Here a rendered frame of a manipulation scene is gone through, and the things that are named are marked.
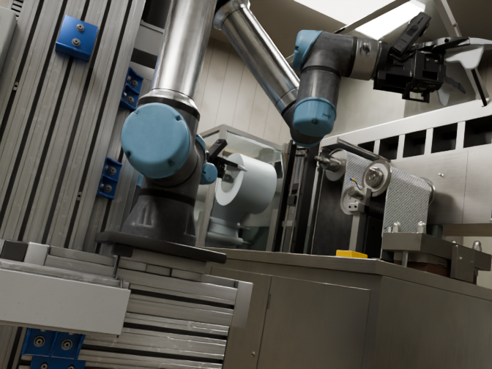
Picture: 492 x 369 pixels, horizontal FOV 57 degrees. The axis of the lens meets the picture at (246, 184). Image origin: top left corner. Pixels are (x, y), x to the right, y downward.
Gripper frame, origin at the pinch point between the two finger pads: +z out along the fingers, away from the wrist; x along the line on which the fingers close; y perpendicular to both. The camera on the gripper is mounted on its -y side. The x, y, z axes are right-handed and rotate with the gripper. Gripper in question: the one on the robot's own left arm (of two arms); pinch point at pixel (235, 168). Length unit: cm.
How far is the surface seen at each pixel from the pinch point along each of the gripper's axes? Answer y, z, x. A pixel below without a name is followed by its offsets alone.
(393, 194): -4, 23, 61
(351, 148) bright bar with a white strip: -24, 37, 30
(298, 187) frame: 0.1, 20.1, 20.1
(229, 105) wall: -112, 199, -238
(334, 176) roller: -8.8, 30.3, 30.0
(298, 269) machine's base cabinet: 33, -1, 46
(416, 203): -4, 36, 65
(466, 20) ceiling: -213, 242, -17
